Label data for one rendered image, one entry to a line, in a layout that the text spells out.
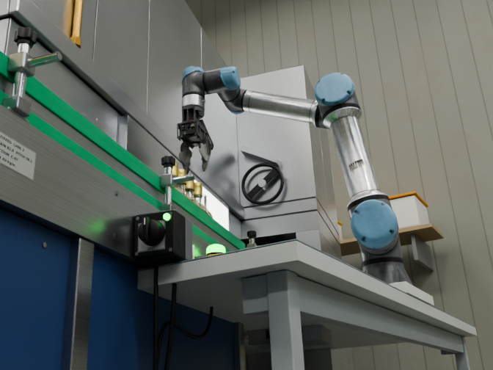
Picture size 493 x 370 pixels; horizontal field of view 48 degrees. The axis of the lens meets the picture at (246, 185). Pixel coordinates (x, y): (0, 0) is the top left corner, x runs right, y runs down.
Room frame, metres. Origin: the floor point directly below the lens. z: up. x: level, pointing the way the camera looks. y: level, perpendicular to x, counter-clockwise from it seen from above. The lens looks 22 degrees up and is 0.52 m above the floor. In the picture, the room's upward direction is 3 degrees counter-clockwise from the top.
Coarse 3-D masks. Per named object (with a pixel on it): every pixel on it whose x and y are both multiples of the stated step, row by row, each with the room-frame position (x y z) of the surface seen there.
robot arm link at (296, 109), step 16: (240, 96) 1.63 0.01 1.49; (256, 96) 1.62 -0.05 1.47; (272, 96) 1.60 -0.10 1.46; (288, 96) 1.60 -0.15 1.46; (240, 112) 1.72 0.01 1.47; (256, 112) 1.66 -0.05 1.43; (272, 112) 1.63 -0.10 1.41; (288, 112) 1.60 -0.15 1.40; (304, 112) 1.58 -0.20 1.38; (320, 112) 1.55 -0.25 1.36
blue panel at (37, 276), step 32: (0, 224) 0.65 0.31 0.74; (32, 224) 0.70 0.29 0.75; (0, 256) 0.65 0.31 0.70; (32, 256) 0.71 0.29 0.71; (64, 256) 0.78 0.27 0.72; (96, 256) 0.86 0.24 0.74; (0, 288) 0.66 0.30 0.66; (32, 288) 0.72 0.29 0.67; (64, 288) 0.78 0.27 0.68; (96, 288) 0.86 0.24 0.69; (128, 288) 0.96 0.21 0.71; (0, 320) 0.67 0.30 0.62; (32, 320) 0.72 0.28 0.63; (64, 320) 0.79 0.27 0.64; (96, 320) 0.86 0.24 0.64; (128, 320) 0.96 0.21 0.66; (160, 320) 1.08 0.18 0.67; (192, 320) 1.23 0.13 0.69; (224, 320) 1.43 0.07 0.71; (0, 352) 0.67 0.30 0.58; (32, 352) 0.73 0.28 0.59; (96, 352) 0.87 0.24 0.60; (128, 352) 0.96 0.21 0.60; (160, 352) 1.08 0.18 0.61; (192, 352) 1.23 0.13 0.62; (224, 352) 1.42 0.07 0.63
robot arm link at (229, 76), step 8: (208, 72) 1.53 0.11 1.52; (216, 72) 1.52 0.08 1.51; (224, 72) 1.52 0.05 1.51; (232, 72) 1.51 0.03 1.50; (208, 80) 1.53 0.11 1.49; (216, 80) 1.53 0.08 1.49; (224, 80) 1.52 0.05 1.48; (232, 80) 1.52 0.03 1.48; (240, 80) 1.57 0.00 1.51; (208, 88) 1.55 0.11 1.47; (216, 88) 1.55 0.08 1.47; (224, 88) 1.55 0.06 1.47; (232, 88) 1.55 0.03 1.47; (224, 96) 1.60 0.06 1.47; (232, 96) 1.61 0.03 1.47
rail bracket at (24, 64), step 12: (24, 36) 0.62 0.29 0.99; (36, 36) 0.63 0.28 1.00; (24, 48) 0.62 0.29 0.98; (12, 60) 0.62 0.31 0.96; (24, 60) 0.62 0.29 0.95; (36, 60) 0.62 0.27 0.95; (48, 60) 0.61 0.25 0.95; (60, 60) 0.62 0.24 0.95; (12, 72) 0.63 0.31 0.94; (24, 72) 0.63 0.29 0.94; (24, 84) 0.63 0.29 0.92; (12, 96) 0.62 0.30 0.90; (24, 96) 0.63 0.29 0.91; (12, 108) 0.62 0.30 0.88; (24, 108) 0.63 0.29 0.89
